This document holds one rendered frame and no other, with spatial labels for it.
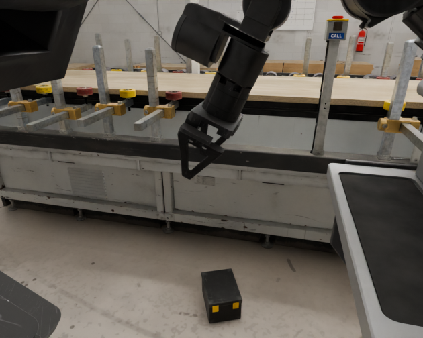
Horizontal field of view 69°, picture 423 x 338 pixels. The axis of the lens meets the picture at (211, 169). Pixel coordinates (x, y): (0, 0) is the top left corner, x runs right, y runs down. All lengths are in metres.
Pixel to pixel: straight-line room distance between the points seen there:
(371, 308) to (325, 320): 1.42
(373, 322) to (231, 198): 1.63
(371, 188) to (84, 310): 1.49
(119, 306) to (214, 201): 0.74
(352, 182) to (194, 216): 1.59
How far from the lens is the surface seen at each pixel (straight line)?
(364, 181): 0.36
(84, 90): 1.79
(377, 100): 1.59
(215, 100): 0.45
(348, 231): 0.27
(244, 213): 1.85
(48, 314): 0.19
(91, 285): 1.79
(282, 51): 8.48
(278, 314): 1.59
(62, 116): 1.67
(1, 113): 1.76
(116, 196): 2.09
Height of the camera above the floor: 1.19
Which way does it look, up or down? 24 degrees down
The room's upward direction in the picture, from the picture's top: straight up
